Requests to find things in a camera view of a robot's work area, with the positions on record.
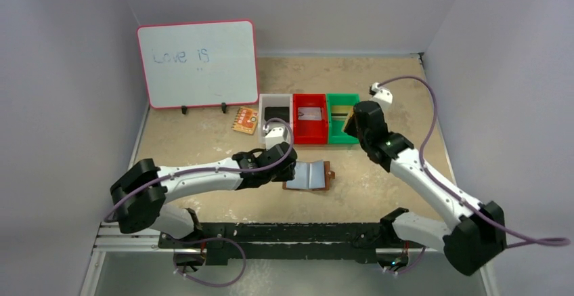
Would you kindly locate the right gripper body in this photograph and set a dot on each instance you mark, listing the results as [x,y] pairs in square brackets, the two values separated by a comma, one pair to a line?
[354,123]

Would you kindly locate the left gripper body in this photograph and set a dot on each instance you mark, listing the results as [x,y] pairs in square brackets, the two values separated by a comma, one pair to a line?
[284,175]

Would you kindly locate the brown leather card holder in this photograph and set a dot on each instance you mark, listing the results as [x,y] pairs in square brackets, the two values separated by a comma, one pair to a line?
[311,176]

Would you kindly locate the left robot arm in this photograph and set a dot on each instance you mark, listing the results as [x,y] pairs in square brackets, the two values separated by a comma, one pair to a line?
[142,196]

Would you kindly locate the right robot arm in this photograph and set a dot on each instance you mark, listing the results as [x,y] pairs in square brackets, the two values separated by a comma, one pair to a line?
[470,233]

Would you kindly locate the gold card in green bin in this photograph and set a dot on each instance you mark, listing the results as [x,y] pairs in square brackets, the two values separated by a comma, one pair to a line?
[340,112]

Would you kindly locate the silver card in red bin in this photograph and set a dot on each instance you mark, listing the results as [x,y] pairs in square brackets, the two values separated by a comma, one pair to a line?
[309,114]

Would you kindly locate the black card in white bin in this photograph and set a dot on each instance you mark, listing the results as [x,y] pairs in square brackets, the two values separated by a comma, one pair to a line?
[279,112]

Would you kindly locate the orange patterned card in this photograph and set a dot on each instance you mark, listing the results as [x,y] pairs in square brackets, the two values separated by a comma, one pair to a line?
[246,120]

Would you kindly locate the green plastic bin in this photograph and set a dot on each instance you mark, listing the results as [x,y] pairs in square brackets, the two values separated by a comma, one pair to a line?
[335,134]

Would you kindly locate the red plastic bin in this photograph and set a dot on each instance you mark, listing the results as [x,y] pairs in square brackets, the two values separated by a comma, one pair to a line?
[310,132]

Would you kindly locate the white plastic bin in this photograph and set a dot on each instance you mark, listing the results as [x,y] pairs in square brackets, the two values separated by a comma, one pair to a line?
[272,99]

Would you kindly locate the pink framed whiteboard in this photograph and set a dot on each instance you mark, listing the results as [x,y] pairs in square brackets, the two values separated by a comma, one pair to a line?
[199,64]

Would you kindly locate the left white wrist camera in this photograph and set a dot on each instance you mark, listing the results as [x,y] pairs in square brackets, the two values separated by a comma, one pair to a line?
[275,134]

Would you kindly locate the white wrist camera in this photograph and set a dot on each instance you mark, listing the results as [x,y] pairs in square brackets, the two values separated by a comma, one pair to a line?
[381,95]
[275,134]

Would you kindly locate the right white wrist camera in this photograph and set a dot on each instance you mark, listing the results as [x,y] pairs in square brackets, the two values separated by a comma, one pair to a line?
[381,95]

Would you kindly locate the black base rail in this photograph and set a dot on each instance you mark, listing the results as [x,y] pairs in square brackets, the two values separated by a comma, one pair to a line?
[363,243]

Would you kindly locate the aluminium frame rail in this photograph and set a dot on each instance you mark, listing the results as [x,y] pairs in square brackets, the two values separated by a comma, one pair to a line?
[110,240]

